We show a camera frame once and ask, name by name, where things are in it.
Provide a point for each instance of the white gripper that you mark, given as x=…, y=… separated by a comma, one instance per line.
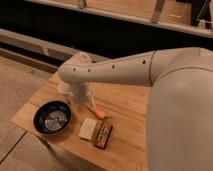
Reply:
x=81, y=94

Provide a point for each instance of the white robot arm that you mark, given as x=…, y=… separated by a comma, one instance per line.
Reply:
x=179, y=124

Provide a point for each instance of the black ceramic bowl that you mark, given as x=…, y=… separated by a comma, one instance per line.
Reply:
x=52, y=117

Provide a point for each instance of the orange carrot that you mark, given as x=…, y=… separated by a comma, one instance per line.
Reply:
x=100, y=114

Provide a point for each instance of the cream rectangular sponge block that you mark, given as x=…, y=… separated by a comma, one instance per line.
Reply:
x=87, y=129

